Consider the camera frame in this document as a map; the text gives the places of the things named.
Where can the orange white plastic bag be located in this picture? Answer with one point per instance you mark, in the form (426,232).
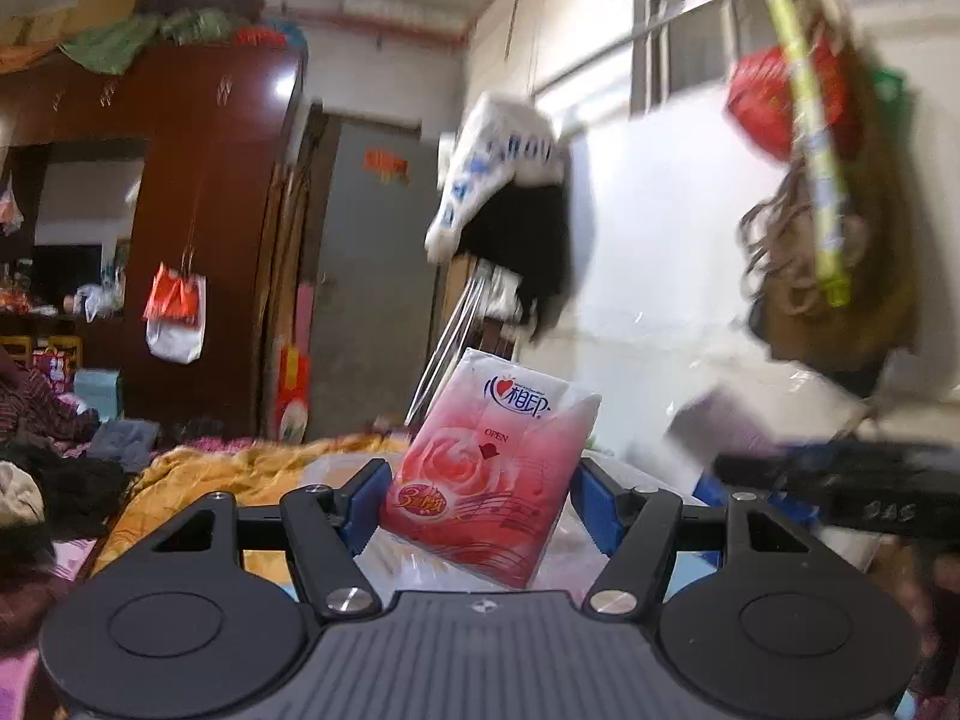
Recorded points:
(176,311)

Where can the pink tissue pack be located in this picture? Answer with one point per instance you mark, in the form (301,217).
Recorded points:
(487,465)

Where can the red paper door sign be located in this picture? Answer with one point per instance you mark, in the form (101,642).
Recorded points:
(388,166)

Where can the yellow blanket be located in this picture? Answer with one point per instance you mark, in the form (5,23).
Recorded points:
(225,472)

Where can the white plastic basket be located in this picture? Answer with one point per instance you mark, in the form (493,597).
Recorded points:
(559,559)

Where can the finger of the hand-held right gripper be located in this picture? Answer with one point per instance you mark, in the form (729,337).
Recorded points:
(780,469)

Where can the brown hanging bag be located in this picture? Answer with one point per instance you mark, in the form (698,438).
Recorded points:
(832,300)

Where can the white hanging plastic bag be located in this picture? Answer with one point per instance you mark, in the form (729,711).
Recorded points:
(9,210)

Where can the black television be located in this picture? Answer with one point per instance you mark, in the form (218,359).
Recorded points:
(67,274)

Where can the metal crutches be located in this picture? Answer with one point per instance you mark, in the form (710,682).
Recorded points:
(446,345)

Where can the light blue box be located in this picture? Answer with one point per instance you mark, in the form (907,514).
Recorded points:
(97,394)

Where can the red hanging bag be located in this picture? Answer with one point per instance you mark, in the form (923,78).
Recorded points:
(765,101)

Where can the grey door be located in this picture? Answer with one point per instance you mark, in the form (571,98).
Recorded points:
(360,277)

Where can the green cloth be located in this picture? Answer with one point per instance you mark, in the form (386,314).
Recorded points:
(112,41)

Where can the white blue hanging bag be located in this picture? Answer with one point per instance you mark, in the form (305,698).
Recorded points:
(495,150)

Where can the black hanging garment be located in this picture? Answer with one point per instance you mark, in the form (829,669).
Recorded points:
(536,247)

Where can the dark clothing pile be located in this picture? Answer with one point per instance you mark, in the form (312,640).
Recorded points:
(52,480)

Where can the brown wooden wardrobe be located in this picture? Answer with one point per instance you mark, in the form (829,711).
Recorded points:
(210,202)

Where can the purple tissue pack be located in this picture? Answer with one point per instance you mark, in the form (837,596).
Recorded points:
(720,420)

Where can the red yellow standing bag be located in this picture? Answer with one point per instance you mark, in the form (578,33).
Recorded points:
(294,397)

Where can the barred window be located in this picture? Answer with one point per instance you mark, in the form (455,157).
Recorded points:
(697,30)

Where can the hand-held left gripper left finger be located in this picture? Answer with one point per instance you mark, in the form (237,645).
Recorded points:
(369,502)

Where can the yellow green paper roll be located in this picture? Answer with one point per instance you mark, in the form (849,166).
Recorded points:
(814,150)

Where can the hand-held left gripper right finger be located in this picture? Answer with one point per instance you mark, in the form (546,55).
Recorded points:
(596,506)

